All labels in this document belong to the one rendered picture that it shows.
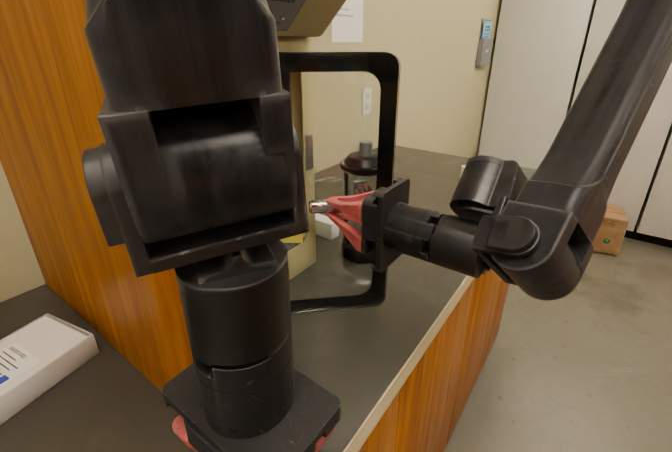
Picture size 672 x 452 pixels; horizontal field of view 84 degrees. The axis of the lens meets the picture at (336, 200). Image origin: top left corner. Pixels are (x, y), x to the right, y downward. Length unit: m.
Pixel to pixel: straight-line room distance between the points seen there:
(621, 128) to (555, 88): 2.97
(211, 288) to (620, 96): 0.39
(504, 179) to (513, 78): 3.02
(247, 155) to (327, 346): 0.53
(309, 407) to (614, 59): 0.42
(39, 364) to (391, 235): 0.53
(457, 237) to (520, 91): 3.06
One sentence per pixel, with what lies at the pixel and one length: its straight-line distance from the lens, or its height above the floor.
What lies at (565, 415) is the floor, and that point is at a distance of 1.98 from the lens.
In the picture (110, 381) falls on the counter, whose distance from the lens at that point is 0.69.
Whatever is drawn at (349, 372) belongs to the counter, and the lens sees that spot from 0.62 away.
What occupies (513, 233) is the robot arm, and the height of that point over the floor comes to 1.25.
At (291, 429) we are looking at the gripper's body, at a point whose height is 1.19.
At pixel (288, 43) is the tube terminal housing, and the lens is 0.68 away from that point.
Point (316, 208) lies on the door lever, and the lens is 0.49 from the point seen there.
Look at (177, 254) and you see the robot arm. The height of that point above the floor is 1.31.
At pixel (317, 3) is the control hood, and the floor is 1.45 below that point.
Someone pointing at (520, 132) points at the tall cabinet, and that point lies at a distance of 3.46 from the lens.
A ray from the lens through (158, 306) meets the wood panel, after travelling 0.50.
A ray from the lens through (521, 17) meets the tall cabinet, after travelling 3.43.
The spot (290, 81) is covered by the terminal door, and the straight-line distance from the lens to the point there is 0.49.
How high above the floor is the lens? 1.40
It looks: 23 degrees down
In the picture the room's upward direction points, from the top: straight up
